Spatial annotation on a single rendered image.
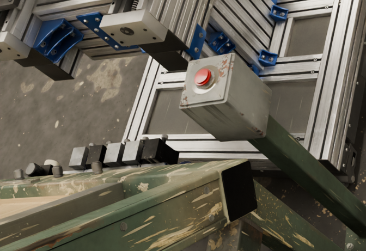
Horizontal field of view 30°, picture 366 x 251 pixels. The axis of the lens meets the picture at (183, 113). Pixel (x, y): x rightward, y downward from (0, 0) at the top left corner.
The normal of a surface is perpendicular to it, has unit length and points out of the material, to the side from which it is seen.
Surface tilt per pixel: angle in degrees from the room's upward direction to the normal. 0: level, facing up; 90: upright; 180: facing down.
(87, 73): 0
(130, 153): 0
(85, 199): 90
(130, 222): 90
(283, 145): 90
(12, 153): 0
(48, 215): 90
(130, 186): 36
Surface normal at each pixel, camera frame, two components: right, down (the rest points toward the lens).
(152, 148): -0.56, -0.45
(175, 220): 0.81, -0.11
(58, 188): -0.56, 0.15
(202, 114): -0.18, 0.88
